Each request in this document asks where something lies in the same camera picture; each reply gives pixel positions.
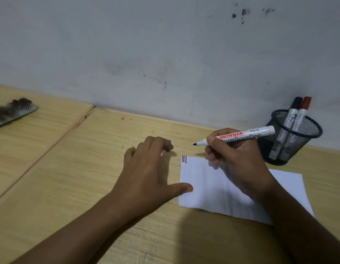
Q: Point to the person's right hand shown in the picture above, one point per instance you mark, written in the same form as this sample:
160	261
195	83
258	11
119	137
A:
241	164

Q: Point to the person's left hand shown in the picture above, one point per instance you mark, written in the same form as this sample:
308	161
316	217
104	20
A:
143	178

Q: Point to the person's right thumb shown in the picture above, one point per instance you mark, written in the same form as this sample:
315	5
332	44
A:
218	147

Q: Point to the person's left middle finger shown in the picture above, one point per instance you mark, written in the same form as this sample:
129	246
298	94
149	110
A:
150	147

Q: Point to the person's left thumb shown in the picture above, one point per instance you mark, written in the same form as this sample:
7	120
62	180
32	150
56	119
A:
181	189

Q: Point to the person's left little finger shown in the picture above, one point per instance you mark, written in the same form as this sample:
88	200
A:
129	155

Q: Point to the white board marker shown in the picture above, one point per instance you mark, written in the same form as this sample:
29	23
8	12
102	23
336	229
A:
257	132

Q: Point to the person's left forearm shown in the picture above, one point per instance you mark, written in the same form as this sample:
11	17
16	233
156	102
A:
76	233

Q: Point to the person's right forearm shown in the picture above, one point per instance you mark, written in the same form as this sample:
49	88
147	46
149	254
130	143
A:
301	225

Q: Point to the white paper sheet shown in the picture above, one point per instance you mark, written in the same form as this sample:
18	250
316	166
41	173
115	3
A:
211	189

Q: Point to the black mesh pen holder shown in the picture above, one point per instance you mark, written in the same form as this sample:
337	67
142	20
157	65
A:
290	145

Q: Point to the black capped white marker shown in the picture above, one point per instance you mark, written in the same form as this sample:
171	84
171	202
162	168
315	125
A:
292	114

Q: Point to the red capped white marker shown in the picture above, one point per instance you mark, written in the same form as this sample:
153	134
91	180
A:
302	114

